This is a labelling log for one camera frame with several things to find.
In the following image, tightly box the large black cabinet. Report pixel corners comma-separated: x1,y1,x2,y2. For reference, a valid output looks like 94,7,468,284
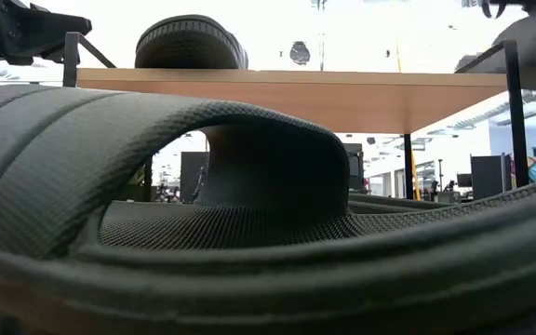
470,154,514,201

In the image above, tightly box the black panel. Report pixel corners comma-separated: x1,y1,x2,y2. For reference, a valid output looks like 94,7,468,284
179,151,209,204

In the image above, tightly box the green potted plant black pot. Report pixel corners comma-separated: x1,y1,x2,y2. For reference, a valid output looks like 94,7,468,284
117,160,154,202

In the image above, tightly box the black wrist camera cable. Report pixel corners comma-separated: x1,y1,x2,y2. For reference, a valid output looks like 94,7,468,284
479,0,529,20

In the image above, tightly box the wooden shelf black metal frame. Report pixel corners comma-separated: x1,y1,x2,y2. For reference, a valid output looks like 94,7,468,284
61,31,529,202

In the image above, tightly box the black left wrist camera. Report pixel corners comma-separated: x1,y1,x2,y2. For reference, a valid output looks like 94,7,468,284
0,0,94,66

